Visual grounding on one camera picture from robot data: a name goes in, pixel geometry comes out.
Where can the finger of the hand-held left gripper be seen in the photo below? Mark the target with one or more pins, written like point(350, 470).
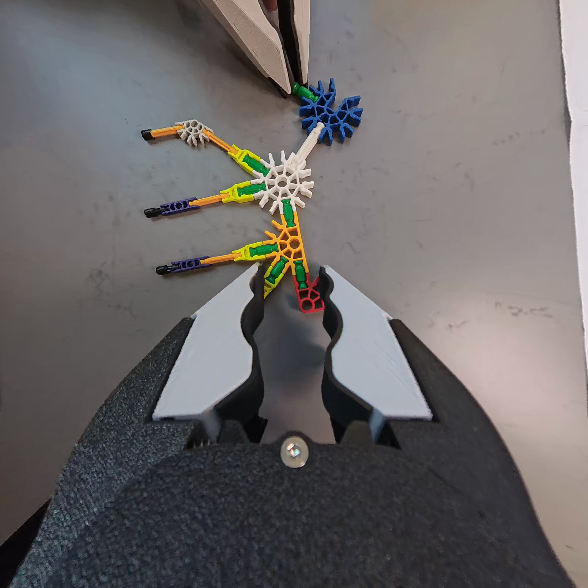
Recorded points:
point(301, 32)
point(248, 32)

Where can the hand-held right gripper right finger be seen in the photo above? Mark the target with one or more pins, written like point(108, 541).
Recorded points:
point(381, 367)

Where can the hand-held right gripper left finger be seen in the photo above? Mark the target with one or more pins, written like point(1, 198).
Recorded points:
point(206, 367)

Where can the green short rod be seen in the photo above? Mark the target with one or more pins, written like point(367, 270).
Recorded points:
point(305, 93)

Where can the blue snowflake connector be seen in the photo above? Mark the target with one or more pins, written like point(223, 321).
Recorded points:
point(333, 115)

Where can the multicoloured construction toy model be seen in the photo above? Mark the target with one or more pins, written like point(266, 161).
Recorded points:
point(250, 188)

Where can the grey desk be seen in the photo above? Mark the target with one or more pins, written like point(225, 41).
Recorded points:
point(436, 206)

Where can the person's left hand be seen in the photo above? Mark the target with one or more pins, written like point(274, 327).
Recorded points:
point(271, 3)

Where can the white instruction sheet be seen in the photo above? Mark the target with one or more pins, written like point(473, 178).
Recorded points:
point(576, 138)

